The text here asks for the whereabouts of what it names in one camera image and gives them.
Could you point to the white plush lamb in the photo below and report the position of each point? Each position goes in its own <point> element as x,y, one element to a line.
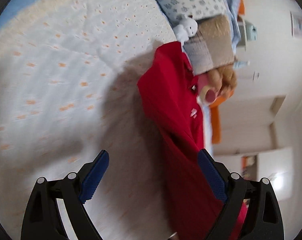
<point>186,29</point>

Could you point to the blue plaid quilt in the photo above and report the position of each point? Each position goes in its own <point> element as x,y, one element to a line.
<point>232,9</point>

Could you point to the blue party hat plush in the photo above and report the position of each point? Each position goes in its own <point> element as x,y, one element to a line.
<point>240,64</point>

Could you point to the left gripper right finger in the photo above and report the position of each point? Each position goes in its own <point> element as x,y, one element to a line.
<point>263,218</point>

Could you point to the white headboard shelf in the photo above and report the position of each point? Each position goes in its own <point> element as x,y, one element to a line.
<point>243,36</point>

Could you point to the teal projector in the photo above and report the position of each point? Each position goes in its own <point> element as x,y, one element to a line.
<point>251,31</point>

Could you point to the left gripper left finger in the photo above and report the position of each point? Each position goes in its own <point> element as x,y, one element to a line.
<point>42,218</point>

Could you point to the pink strawberry bear plush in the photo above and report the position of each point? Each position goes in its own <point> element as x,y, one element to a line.
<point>206,92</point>

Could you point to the white wardrobe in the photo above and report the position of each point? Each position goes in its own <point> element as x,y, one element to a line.
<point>275,165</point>

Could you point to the brown teddy bear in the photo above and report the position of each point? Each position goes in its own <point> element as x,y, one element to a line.
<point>223,79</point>

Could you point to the beige patchwork pillow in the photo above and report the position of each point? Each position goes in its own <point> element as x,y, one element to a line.
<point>211,47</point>

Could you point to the cream daisy blanket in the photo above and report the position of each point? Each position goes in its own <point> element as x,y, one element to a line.
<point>128,203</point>

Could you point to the red knit sweater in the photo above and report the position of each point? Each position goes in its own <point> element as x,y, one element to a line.
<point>169,97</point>

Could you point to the framed wall picture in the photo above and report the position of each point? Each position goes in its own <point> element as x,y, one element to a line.
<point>296,24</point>

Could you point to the wall socket with cable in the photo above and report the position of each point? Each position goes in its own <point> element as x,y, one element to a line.
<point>255,76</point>

